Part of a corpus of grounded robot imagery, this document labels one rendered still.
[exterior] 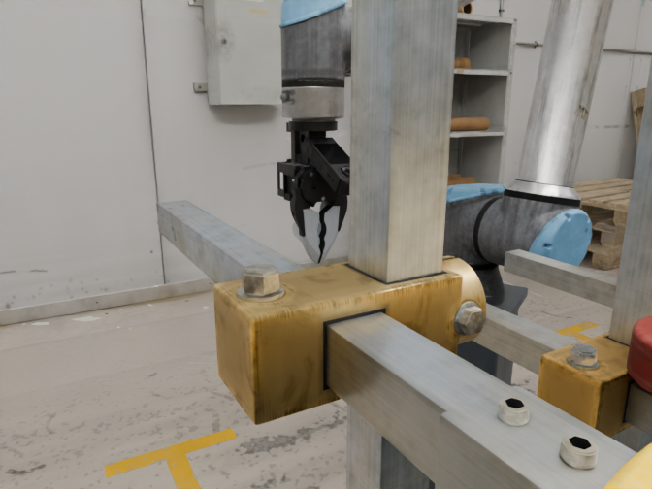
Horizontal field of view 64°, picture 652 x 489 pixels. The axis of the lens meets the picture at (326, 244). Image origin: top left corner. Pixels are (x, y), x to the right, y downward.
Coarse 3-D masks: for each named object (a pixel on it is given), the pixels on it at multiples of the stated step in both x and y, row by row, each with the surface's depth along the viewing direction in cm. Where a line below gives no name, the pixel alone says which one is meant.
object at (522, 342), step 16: (496, 320) 48; (512, 320) 48; (480, 336) 50; (496, 336) 48; (512, 336) 46; (528, 336) 45; (544, 336) 45; (560, 336) 45; (496, 352) 48; (512, 352) 46; (528, 352) 45; (544, 352) 43; (528, 368) 45; (640, 400) 37; (640, 416) 37
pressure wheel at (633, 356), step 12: (636, 324) 36; (648, 324) 36; (636, 336) 35; (648, 336) 34; (636, 348) 35; (648, 348) 34; (636, 360) 35; (648, 360) 34; (636, 372) 35; (648, 372) 34; (648, 384) 34
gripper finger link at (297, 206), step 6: (294, 192) 74; (300, 192) 74; (294, 198) 75; (300, 198) 75; (294, 204) 75; (300, 204) 75; (306, 204) 75; (294, 210) 75; (300, 210) 75; (294, 216) 75; (300, 216) 75; (300, 222) 76; (300, 228) 76; (300, 234) 77
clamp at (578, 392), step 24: (600, 336) 43; (552, 360) 39; (600, 360) 39; (624, 360) 39; (552, 384) 39; (576, 384) 37; (600, 384) 36; (624, 384) 37; (576, 408) 37; (600, 408) 36; (624, 408) 38
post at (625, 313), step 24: (648, 96) 37; (648, 120) 37; (648, 144) 38; (648, 168) 38; (648, 192) 38; (648, 216) 38; (624, 240) 40; (648, 240) 39; (624, 264) 40; (648, 264) 39; (624, 288) 41; (648, 288) 39; (624, 312) 41; (648, 312) 39; (624, 336) 41; (624, 432) 42
